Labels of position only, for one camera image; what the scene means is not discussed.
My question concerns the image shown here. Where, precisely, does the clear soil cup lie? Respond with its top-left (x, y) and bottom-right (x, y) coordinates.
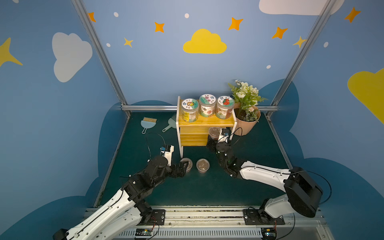
top-left (196, 159), bottom-right (210, 174)
top-left (209, 127), bottom-right (222, 140)
top-left (180, 158), bottom-right (193, 173)

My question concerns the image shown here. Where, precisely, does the strawberry label seed jar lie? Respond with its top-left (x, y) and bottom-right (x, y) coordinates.
top-left (216, 96), bottom-right (235, 120)

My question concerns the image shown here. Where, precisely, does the pink flower label seed jar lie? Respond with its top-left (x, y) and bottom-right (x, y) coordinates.
top-left (199, 94), bottom-right (217, 118)

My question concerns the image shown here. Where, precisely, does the sunflower label seed jar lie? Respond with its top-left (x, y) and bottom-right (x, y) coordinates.
top-left (181, 98), bottom-right (199, 123)

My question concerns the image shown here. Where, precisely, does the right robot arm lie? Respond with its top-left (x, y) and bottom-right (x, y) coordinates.
top-left (215, 140), bottom-right (324, 224)

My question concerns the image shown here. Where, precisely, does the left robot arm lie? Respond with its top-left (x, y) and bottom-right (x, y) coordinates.
top-left (53, 156), bottom-right (188, 240)

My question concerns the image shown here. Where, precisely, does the yellow wooden two-tier shelf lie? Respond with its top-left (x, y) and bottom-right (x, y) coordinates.
top-left (176, 96), bottom-right (237, 159)

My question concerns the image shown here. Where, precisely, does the pink pot with flowers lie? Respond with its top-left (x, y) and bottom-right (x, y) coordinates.
top-left (228, 80), bottom-right (266, 136)

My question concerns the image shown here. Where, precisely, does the blue dustpan brush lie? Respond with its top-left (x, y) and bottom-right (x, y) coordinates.
top-left (141, 117), bottom-right (157, 135)

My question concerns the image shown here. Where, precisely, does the left green circuit board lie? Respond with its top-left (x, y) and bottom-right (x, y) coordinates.
top-left (135, 229), bottom-right (153, 237)

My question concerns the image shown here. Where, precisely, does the green circuit board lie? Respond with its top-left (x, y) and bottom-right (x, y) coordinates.
top-left (135, 229), bottom-right (153, 237)
top-left (261, 228), bottom-right (277, 240)

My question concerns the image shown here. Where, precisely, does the right green circuit board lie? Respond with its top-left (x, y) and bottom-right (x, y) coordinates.
top-left (261, 228), bottom-right (277, 240)

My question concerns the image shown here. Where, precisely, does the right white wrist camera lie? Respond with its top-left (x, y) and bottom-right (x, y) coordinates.
top-left (218, 128), bottom-right (231, 143)

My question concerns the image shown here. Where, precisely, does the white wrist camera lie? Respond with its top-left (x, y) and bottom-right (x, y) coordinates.
top-left (161, 145), bottom-right (175, 166)
top-left (218, 128), bottom-right (231, 143)

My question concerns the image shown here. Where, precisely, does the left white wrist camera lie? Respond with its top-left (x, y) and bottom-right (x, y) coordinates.
top-left (161, 145), bottom-right (175, 166)

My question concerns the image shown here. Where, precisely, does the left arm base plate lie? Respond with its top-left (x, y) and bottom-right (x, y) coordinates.
top-left (142, 209), bottom-right (166, 226)

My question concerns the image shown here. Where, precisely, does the aluminium front rail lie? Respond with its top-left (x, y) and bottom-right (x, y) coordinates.
top-left (73, 205), bottom-right (335, 240)

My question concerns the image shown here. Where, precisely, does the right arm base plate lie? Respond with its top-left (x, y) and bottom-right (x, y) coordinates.
top-left (243, 208), bottom-right (285, 226)

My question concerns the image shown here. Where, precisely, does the left aluminium frame post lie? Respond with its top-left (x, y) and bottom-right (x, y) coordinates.
top-left (72, 0), bottom-right (131, 118)

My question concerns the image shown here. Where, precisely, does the aluminium frame post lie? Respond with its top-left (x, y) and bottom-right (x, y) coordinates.
top-left (266, 0), bottom-right (337, 119)
top-left (72, 0), bottom-right (131, 118)

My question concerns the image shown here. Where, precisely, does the right aluminium frame post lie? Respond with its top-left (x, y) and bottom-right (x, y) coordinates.
top-left (266, 0), bottom-right (337, 119)

